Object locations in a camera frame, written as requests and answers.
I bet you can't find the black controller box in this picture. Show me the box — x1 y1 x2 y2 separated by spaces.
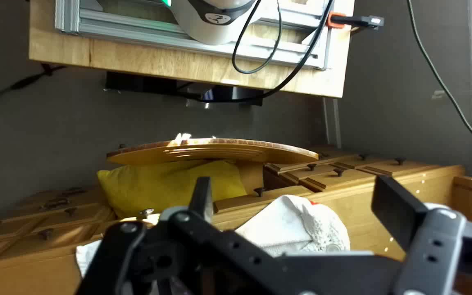
104 70 266 108

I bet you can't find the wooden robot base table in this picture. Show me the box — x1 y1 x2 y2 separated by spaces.
29 0 356 100

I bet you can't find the grey cable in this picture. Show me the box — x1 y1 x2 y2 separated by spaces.
407 0 472 161

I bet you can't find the black braided cable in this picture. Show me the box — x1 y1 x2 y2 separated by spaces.
193 0 337 105

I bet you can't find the aluminium extrusion rail frame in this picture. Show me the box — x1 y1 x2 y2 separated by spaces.
55 0 342 70

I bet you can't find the wooden desk with hutch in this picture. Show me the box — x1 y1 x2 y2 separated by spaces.
0 144 472 295

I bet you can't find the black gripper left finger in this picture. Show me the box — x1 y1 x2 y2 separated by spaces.
188 175 215 220

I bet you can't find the white terry towel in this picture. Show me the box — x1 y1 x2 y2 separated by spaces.
76 193 353 275

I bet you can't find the thin black cable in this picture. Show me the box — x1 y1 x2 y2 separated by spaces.
232 0 284 75

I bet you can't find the black floor cable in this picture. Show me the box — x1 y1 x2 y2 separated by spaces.
0 54 66 120

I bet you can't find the yellow bag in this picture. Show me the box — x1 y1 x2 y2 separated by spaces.
96 159 250 220

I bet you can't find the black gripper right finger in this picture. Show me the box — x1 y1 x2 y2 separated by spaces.
371 174 433 252

